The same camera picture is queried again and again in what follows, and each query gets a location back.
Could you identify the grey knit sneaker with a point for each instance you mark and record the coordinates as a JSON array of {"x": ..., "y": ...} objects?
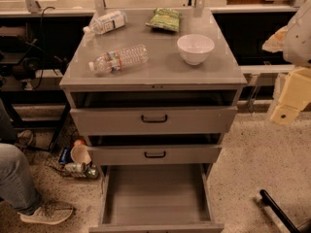
[{"x": 50, "y": 213}]

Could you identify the grey metal drawer cabinet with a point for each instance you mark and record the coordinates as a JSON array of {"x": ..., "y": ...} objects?
[{"x": 165, "y": 70}]

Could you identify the water bottle white label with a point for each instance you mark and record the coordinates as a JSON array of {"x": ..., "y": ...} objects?
[{"x": 107, "y": 23}]

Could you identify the clear water bottle colourful label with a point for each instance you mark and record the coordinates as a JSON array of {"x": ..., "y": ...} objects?
[{"x": 116, "y": 60}]

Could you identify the red apple in basket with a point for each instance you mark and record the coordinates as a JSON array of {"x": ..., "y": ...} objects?
[{"x": 79, "y": 142}]

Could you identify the grey open bottom drawer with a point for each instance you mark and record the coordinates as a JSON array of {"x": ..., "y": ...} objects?
[{"x": 156, "y": 199}]

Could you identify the white cup in basket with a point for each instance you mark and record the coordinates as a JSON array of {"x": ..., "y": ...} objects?
[{"x": 79, "y": 154}]

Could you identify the grey middle drawer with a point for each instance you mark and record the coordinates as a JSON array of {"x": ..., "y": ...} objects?
[{"x": 155, "y": 149}]

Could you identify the grey top drawer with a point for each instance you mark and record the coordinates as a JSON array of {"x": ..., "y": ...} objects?
[{"x": 152, "y": 112}]

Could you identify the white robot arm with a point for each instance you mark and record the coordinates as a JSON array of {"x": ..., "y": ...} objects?
[{"x": 294, "y": 41}]

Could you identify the metal can in basket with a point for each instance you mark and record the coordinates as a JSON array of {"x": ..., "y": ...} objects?
[{"x": 76, "y": 168}]

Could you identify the white ceramic bowl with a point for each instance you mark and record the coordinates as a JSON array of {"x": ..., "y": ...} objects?
[{"x": 194, "y": 48}]

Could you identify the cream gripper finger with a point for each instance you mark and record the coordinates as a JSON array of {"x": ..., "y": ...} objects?
[{"x": 294, "y": 97}]

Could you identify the black chair leg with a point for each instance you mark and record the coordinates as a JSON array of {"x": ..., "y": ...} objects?
[{"x": 268, "y": 201}]

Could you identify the green chip bag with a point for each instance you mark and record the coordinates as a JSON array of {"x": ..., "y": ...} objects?
[{"x": 166, "y": 19}]

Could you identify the blue packet in basket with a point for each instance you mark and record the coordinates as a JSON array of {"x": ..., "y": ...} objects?
[{"x": 65, "y": 156}]

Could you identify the wire basket on floor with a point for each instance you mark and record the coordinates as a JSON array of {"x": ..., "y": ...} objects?
[{"x": 52, "y": 162}]

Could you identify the person leg in jeans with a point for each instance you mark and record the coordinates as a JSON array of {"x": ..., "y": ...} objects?
[{"x": 16, "y": 183}]

